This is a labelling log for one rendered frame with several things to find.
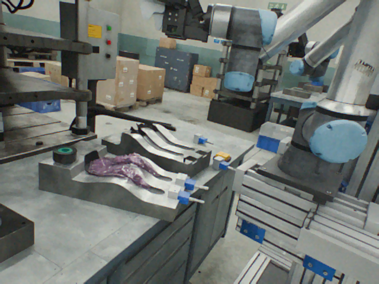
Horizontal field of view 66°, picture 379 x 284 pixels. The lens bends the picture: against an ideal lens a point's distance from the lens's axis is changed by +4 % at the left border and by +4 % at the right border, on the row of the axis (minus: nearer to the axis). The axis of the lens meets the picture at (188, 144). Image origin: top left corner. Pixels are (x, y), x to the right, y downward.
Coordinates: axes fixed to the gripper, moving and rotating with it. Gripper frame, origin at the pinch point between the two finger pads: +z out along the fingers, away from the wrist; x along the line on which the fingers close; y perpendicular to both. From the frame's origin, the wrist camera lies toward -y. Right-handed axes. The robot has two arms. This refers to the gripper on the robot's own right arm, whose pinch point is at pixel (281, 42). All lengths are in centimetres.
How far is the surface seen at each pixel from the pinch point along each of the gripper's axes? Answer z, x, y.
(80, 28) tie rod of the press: 32, -108, -5
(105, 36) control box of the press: 57, -90, 1
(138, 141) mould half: -14, -97, 42
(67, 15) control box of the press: 55, -110, -10
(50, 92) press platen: 29, -127, 26
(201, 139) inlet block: 4, -50, 56
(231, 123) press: 267, 184, 163
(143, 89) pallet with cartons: 413, 65, 119
